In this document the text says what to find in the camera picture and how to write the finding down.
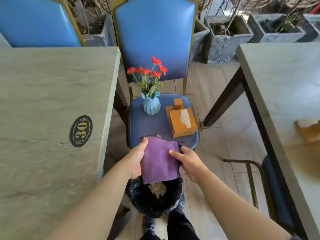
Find person's right forearm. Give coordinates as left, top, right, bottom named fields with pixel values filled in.
left=194, top=168, right=294, bottom=240

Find person's left hand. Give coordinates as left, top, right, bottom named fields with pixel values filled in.
left=126, top=137, right=149, bottom=180

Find light blue ribbed vase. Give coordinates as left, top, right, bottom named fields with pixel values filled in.
left=141, top=91, right=161, bottom=115

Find small orange wooden holder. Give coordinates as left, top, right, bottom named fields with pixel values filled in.
left=172, top=98, right=185, bottom=111

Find person's left forearm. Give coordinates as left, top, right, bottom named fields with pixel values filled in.
left=46, top=153, right=132, bottom=240

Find crumpled paper waste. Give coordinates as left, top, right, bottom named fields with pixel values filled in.
left=148, top=181, right=167, bottom=199

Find black oval table number plaque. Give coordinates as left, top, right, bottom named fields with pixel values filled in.
left=69, top=115, right=93, bottom=148

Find bin with black bag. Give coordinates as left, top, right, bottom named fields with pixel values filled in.
left=125, top=172, right=185, bottom=219

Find orange wooden tissue box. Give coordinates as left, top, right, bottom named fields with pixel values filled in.
left=165, top=107, right=198, bottom=138

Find person's right hand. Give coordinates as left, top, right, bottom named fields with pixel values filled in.
left=168, top=146, right=208, bottom=184

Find red artificial flowers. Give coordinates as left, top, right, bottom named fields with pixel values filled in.
left=127, top=57, right=168, bottom=99

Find purple cleaning cloth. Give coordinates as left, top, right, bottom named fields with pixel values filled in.
left=139, top=136, right=181, bottom=185

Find person's black trousers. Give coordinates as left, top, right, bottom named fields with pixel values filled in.
left=166, top=206, right=200, bottom=240

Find grey stone table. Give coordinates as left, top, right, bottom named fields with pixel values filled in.
left=203, top=42, right=320, bottom=240
left=0, top=46, right=130, bottom=240

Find white tissue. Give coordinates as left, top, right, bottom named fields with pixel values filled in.
left=180, top=108, right=192, bottom=129

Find blue chair with gold frame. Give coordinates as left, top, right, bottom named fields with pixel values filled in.
left=111, top=0, right=200, bottom=151
left=223, top=155, right=300, bottom=235
left=0, top=0, right=86, bottom=48

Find grey stone planter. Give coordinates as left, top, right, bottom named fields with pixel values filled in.
left=82, top=15, right=117, bottom=47
left=296, top=13, right=320, bottom=43
left=247, top=13, right=305, bottom=43
left=202, top=15, right=254, bottom=64
left=190, top=18, right=210, bottom=61

